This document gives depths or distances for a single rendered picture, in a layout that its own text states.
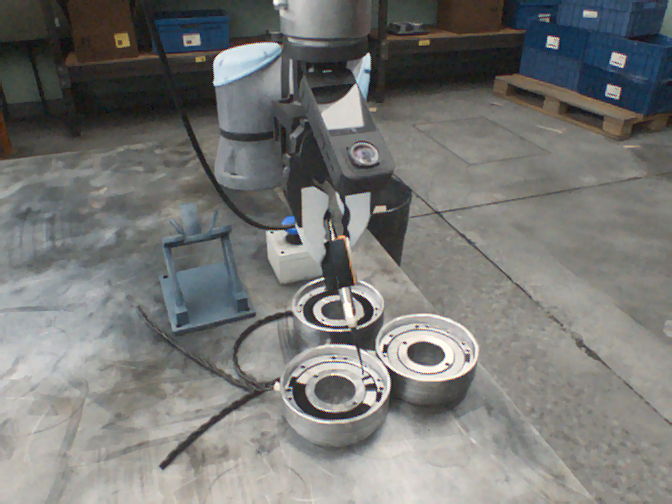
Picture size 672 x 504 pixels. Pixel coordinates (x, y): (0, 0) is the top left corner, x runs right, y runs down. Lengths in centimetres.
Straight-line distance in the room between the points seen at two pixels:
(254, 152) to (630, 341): 152
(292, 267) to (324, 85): 32
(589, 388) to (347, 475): 142
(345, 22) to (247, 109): 53
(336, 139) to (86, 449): 36
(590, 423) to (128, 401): 140
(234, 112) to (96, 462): 62
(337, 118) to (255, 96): 52
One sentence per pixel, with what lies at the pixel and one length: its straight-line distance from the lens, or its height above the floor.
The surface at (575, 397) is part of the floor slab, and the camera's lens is 184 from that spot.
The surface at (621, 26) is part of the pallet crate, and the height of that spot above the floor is 64.
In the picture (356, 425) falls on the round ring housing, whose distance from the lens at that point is 52.
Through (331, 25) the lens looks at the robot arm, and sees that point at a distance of 46.
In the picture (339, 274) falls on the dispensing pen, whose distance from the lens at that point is 53.
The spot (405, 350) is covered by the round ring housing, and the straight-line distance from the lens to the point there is 60.
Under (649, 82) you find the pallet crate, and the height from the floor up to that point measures 35.
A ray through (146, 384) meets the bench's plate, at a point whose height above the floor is 80.
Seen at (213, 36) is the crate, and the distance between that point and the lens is 401.
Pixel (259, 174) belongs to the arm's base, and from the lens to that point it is 100.
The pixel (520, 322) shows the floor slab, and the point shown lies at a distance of 207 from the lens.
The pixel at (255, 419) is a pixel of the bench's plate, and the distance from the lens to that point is 57.
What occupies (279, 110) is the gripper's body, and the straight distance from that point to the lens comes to 53.
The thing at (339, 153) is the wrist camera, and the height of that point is 106.
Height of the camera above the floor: 122
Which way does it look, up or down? 31 degrees down
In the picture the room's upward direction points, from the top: straight up
